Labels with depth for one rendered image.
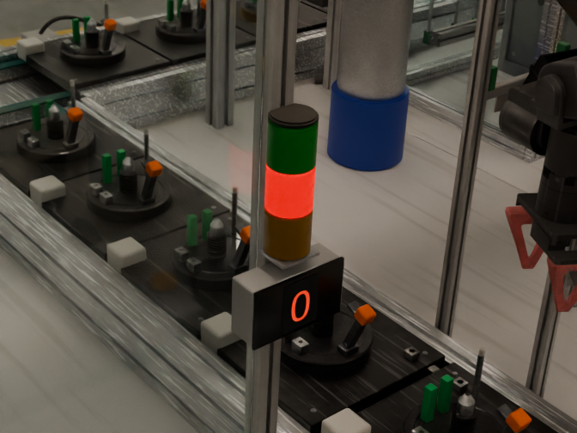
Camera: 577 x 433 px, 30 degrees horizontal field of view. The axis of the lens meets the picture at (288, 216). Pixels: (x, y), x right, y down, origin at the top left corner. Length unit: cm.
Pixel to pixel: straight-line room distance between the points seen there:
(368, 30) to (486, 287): 54
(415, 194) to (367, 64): 27
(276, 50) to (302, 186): 14
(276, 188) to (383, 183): 107
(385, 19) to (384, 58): 8
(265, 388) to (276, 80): 38
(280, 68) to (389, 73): 106
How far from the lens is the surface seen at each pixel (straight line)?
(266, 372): 124
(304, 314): 116
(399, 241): 194
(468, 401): 130
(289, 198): 107
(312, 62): 257
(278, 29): 103
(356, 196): 207
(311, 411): 137
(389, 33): 206
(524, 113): 123
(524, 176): 222
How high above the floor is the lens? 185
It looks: 30 degrees down
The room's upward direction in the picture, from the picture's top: 3 degrees clockwise
